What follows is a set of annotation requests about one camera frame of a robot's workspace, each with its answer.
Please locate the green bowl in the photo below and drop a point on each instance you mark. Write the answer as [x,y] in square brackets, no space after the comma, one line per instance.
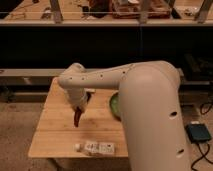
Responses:
[113,104]

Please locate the black smartphone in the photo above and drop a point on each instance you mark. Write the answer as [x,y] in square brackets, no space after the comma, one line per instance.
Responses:
[88,96]

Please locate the long wooden bench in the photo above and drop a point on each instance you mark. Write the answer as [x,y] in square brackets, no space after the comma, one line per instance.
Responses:
[30,73]

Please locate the wooden table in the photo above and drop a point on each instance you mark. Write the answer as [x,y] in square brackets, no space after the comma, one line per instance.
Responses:
[55,135]

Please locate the black foot pedal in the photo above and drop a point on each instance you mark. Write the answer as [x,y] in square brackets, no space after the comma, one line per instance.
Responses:
[198,133]

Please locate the white ribbed gripper body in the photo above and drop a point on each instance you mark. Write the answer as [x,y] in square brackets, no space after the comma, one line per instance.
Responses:
[78,98]

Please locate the white printed carton box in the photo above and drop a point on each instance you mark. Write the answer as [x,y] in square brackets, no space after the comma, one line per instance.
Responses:
[94,148]

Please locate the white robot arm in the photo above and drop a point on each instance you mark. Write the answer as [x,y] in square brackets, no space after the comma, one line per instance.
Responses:
[149,107]

